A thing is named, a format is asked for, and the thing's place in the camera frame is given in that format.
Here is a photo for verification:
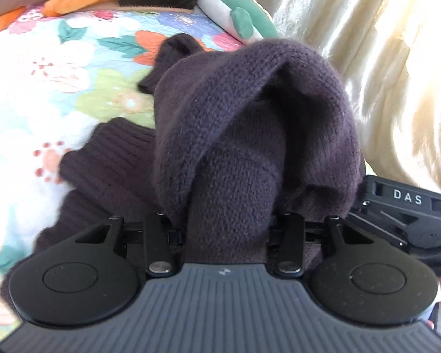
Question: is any dark purple knit sweater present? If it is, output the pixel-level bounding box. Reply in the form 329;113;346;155
0;33;367;309

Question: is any cream satin curtain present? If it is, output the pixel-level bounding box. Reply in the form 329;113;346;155
256;0;441;191

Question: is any floral quilted bedspread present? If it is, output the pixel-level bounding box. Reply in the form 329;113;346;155
0;7;240;341

